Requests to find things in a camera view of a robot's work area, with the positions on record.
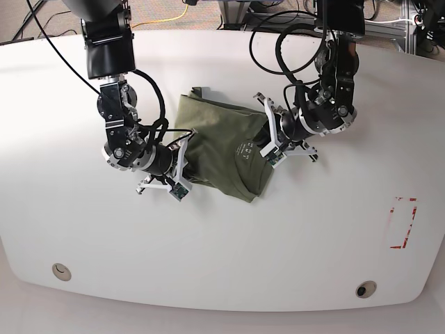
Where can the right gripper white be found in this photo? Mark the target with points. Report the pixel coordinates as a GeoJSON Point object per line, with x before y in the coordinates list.
{"type": "Point", "coordinates": [167, 167]}

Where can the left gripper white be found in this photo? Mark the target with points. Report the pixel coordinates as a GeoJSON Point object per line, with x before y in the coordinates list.
{"type": "Point", "coordinates": [275, 139]}

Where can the olive green t-shirt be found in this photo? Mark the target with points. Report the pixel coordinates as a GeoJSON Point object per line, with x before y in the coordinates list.
{"type": "Point", "coordinates": [223, 144]}

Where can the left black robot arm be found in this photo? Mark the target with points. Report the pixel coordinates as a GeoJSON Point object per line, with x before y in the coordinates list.
{"type": "Point", "coordinates": [324, 85]}

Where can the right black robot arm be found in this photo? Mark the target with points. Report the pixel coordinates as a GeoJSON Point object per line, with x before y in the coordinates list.
{"type": "Point", "coordinates": [130, 145]}

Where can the red tape rectangle marking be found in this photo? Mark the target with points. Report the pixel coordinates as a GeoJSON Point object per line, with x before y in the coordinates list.
{"type": "Point", "coordinates": [401, 218]}

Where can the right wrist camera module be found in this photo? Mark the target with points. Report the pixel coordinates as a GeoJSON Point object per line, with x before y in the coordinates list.
{"type": "Point", "coordinates": [179, 191]}

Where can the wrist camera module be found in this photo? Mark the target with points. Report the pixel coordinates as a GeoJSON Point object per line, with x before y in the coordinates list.
{"type": "Point", "coordinates": [179, 191]}
{"type": "Point", "coordinates": [273, 155]}

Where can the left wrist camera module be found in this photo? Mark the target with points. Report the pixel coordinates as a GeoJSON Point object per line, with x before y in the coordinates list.
{"type": "Point", "coordinates": [273, 155]}

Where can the metal frame rack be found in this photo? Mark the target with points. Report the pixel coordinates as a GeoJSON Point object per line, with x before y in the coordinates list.
{"type": "Point", "coordinates": [392, 22]}

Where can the left table cable grommet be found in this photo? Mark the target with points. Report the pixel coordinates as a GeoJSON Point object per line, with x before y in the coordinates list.
{"type": "Point", "coordinates": [61, 272]}

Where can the table cable grommet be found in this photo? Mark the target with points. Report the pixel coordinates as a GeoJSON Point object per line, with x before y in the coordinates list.
{"type": "Point", "coordinates": [366, 289]}
{"type": "Point", "coordinates": [61, 272]}

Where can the right table cable grommet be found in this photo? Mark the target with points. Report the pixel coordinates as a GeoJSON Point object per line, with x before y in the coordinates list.
{"type": "Point", "coordinates": [366, 289]}

